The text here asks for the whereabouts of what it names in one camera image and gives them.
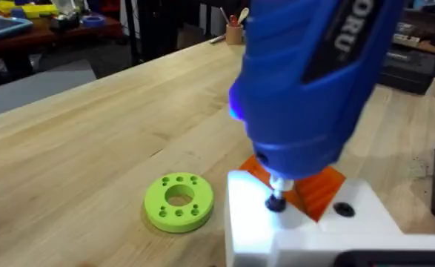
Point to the blue tray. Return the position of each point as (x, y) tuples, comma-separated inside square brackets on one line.
[(1, 26)]

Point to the blue electric screwdriver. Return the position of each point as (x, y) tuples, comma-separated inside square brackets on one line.
[(298, 92)]

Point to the green disc with holes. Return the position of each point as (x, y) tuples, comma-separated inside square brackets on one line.
[(193, 217)]

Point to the dark wooden side table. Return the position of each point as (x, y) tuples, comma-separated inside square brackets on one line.
[(43, 37)]

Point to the white power strip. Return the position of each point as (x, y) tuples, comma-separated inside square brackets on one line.
[(406, 39)]

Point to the black case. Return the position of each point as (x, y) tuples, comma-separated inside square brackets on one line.
[(406, 70)]

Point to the small black screw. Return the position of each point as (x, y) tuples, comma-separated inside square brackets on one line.
[(275, 204)]

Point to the wooden cup with utensils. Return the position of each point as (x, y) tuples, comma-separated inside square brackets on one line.
[(234, 32)]

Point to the white orange left gripper left finger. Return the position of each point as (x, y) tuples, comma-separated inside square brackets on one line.
[(250, 226)]

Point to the yellow toy blocks heap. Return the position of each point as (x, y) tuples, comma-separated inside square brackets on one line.
[(28, 9)]

